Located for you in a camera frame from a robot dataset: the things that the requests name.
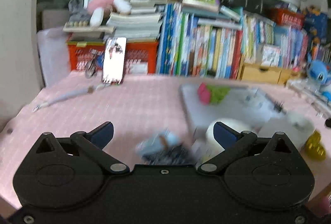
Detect blue mask packet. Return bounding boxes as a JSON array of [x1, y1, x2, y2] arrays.
[[135, 129, 181, 156]]

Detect grey shallow box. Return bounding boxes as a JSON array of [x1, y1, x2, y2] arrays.
[[179, 84, 285, 138]]

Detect red plastic crate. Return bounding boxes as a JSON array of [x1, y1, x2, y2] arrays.
[[66, 41, 158, 74]]

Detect row of upright books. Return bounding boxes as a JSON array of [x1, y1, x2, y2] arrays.
[[156, 2, 309, 79]]

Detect stack of books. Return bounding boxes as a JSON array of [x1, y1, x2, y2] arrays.
[[106, 0, 168, 42]]

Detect red basket on books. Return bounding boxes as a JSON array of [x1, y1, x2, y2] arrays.
[[269, 8, 305, 30]]

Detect white round container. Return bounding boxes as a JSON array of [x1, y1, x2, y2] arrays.
[[191, 118, 254, 167]]

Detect wooden drawer box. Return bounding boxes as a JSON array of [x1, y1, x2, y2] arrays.
[[237, 63, 300, 85]]

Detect braided white cable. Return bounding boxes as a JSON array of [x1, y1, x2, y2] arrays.
[[32, 82, 112, 113]]

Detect white cat plush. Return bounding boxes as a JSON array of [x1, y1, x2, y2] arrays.
[[286, 111, 315, 134]]

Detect pink tablecloth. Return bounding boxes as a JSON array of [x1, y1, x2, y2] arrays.
[[0, 69, 331, 212]]

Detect blue Stitch plush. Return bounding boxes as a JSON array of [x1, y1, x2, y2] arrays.
[[306, 53, 330, 102]]

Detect black hair claw clip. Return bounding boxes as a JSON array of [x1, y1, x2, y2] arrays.
[[265, 94, 286, 114]]

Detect pink green fabric flower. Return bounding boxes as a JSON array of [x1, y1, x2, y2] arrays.
[[197, 83, 231, 105]]

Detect pink white plush toy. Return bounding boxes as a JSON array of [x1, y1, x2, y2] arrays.
[[86, 0, 131, 27]]

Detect smartphone on stand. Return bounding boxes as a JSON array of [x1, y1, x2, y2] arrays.
[[102, 37, 127, 84]]

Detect grey elephant figurine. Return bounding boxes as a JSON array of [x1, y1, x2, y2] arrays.
[[68, 0, 91, 23]]

